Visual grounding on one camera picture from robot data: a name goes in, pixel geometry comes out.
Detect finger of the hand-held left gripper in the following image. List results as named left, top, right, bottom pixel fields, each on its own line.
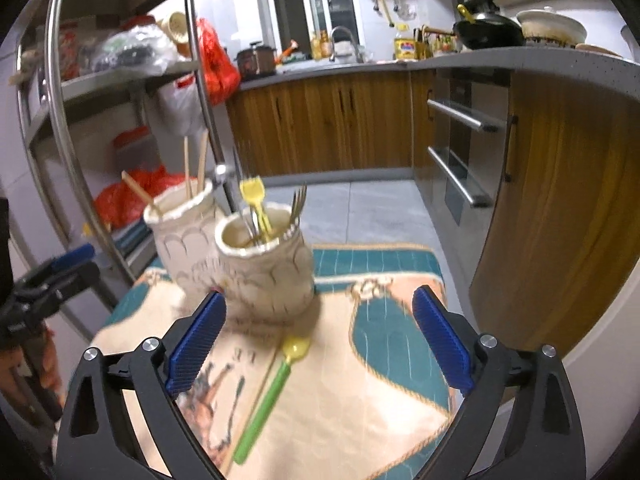
left=47, top=242, right=98, bottom=273
left=15, top=260, right=101, bottom=318

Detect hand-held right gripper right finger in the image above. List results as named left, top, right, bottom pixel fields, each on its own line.
left=411, top=285, right=587, bottom=480

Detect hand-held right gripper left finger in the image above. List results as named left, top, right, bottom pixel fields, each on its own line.
left=52, top=290, right=228, bottom=480

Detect green-handled yellow plastic spoon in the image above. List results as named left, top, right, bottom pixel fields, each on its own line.
left=232, top=336, right=312, bottom=465

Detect wooden chopstick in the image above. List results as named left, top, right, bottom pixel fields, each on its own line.
left=121, top=171, right=163, bottom=218
left=196, top=129, right=210, bottom=195
left=183, top=136, right=193, bottom=200

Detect white floral ceramic utensil holder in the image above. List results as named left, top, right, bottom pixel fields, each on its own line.
left=143, top=178, right=316, bottom=323

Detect slim metal utensil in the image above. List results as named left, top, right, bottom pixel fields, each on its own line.
left=212, top=161, right=263, bottom=247

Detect yellow plastic fork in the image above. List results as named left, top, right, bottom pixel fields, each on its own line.
left=239, top=176, right=276, bottom=243

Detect metal fork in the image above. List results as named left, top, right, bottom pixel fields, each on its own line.
left=287, top=184, right=308, bottom=231

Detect person's left hand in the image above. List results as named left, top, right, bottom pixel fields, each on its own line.
left=42, top=327, right=65, bottom=398

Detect red plastic bag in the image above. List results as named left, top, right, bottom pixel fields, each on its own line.
left=95, top=164, right=188, bottom=228
left=197, top=17, right=241, bottom=106

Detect printed table cloth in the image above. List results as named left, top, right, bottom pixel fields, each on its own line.
left=90, top=244, right=463, bottom=480

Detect red-lidded container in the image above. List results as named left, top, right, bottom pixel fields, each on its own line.
left=112, top=127, right=153, bottom=171

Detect metal storage rack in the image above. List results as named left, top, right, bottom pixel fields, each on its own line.
left=15, top=0, right=236, bottom=311

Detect white plastic bag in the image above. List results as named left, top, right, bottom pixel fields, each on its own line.
left=157, top=72, right=206, bottom=138

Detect built-in oven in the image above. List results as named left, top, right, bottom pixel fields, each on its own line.
left=427, top=67, right=513, bottom=226

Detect wooden kitchen cabinets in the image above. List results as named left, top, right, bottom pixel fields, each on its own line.
left=225, top=67, right=640, bottom=361

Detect clear plastic bag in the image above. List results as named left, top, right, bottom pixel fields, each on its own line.
left=92, top=25, right=178, bottom=76

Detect beige basket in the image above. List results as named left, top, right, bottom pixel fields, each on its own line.
left=157, top=10, right=193, bottom=46

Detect brown cooking pot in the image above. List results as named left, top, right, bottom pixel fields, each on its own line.
left=236, top=42, right=278, bottom=78

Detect grey kitchen countertop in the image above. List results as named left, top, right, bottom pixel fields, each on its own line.
left=239, top=47, right=640, bottom=91

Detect condiment bottles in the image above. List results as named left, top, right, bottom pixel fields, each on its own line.
left=432, top=32, right=458, bottom=56

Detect yellow oil bottle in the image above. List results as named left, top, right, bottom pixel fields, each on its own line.
left=393, top=24, right=418, bottom=61

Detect metal faucet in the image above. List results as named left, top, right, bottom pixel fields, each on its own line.
left=329, top=25, right=361, bottom=63

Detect black wok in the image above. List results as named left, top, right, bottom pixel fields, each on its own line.
left=452, top=2, right=526, bottom=51

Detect amber bottle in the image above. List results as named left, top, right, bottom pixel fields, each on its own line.
left=311, top=30, right=333, bottom=60

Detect white casserole pot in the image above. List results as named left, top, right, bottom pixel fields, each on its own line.
left=516, top=7, right=588, bottom=46

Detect dark glass door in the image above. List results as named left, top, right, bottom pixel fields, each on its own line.
left=267, top=0, right=361, bottom=61

